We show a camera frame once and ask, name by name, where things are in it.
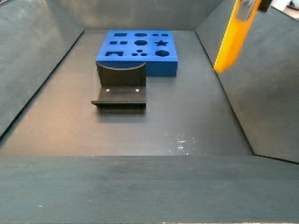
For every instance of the black curved holder stand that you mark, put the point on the black curved holder stand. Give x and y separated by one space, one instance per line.
122 85

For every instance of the blue foam shape board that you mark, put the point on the blue foam shape board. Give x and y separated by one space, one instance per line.
127 48

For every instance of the yellow double-square peg block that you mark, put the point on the yellow double-square peg block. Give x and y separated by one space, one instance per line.
239 23

